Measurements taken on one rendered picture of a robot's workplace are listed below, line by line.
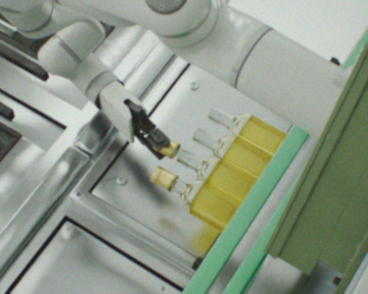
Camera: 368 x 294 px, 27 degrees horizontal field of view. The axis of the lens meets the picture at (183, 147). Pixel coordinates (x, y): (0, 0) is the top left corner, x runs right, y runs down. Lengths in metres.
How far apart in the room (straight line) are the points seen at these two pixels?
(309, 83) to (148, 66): 0.85
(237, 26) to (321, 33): 0.85
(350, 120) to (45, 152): 1.04
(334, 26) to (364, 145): 1.09
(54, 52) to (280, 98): 0.65
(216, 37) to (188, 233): 0.63
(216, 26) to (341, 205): 0.32
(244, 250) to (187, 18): 0.48
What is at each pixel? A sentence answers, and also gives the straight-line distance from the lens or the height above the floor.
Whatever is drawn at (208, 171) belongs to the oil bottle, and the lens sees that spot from 1.47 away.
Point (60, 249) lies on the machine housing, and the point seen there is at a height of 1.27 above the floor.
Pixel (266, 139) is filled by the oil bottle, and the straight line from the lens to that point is 1.51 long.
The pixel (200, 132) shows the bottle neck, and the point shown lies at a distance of 1.53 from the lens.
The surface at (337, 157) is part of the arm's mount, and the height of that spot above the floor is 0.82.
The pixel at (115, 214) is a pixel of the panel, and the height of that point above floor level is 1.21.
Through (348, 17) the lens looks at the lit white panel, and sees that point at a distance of 1.91.
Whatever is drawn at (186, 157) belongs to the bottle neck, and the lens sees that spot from 1.50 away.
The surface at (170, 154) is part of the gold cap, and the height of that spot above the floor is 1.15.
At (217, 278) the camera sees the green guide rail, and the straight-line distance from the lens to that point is 1.28.
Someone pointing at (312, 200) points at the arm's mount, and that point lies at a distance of 0.87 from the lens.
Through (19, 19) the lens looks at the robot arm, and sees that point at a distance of 1.37.
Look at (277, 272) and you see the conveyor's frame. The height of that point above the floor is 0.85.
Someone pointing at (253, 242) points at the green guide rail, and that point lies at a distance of 1.30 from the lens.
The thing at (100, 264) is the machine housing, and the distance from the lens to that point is 1.61.
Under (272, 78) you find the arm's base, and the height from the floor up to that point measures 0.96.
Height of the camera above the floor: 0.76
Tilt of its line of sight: 15 degrees up
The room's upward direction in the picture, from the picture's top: 60 degrees counter-clockwise
